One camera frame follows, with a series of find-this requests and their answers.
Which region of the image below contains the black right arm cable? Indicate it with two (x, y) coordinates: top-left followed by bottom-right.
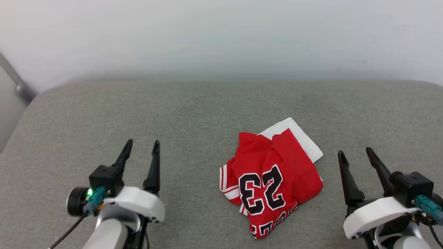
(412, 210), (443, 249)

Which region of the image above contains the red basketball jersey number 23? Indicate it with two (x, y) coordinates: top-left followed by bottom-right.
(219, 117), (324, 240)

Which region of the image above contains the grey metal rail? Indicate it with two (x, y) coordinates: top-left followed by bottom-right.
(0, 53), (37, 105)

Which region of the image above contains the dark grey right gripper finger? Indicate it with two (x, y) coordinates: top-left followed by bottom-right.
(366, 147), (394, 197)
(338, 150), (365, 207)

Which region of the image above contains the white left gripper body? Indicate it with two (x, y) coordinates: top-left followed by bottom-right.
(104, 186), (166, 223)

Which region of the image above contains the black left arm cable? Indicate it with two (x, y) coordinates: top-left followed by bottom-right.
(48, 212), (88, 249)

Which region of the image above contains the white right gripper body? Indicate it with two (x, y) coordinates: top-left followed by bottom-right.
(343, 196), (419, 239)

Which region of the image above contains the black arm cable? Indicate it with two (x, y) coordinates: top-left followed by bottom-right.
(412, 210), (443, 249)
(48, 212), (88, 249)

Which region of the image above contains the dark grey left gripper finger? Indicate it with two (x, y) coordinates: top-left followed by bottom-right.
(143, 140), (161, 195)
(111, 139), (133, 169)

